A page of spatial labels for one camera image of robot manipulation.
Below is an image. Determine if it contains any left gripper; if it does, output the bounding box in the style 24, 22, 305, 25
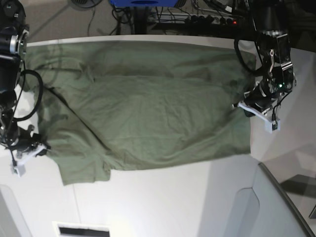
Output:
232, 83, 290, 133

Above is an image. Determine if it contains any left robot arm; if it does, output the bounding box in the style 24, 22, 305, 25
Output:
233, 0, 296, 133

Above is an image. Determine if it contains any black power strip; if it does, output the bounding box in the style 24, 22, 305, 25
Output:
148, 13, 239, 26

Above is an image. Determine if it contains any green t-shirt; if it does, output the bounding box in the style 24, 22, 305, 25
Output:
26, 41, 253, 185

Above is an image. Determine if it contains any blue box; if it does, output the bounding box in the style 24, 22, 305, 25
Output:
110, 0, 178, 7

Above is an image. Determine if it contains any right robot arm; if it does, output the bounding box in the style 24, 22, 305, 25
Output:
0, 0, 50, 177

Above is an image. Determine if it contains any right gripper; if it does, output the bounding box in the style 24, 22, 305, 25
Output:
0, 124, 51, 177

